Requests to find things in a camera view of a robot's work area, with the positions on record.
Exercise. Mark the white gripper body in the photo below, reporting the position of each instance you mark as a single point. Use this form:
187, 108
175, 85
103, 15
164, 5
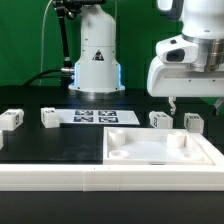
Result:
187, 67

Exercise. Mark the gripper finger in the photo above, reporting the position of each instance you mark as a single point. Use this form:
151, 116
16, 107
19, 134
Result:
219, 106
171, 101

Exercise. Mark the white square table top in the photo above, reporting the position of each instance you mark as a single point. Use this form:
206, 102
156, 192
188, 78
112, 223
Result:
148, 146

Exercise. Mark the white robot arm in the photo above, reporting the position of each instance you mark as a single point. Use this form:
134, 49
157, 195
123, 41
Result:
98, 72

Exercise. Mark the white sheet with tags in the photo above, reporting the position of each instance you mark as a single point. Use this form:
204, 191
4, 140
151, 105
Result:
102, 117

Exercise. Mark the white U-shaped obstacle fence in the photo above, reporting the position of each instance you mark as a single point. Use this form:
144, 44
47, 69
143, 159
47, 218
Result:
107, 177

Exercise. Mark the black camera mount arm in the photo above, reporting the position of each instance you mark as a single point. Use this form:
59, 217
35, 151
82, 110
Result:
70, 9

